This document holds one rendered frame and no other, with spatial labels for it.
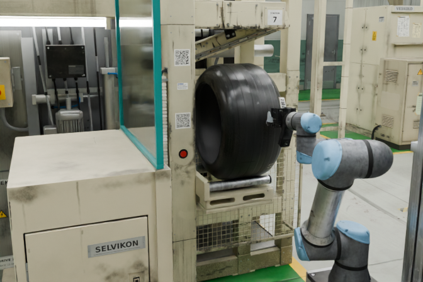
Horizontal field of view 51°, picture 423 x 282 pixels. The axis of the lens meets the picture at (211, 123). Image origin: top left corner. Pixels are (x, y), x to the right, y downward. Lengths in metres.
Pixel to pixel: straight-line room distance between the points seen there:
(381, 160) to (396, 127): 5.36
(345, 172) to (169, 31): 1.05
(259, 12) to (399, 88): 4.38
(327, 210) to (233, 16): 1.27
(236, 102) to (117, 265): 0.99
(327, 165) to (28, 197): 0.79
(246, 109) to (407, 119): 4.87
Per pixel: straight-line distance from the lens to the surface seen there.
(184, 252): 2.29
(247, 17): 2.43
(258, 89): 2.04
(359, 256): 1.69
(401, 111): 6.62
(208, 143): 2.47
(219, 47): 2.51
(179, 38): 2.02
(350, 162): 1.32
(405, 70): 6.54
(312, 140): 1.71
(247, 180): 2.19
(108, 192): 1.17
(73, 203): 1.17
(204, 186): 2.06
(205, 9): 2.34
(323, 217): 1.50
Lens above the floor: 1.62
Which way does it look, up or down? 12 degrees down
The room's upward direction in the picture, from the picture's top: straight up
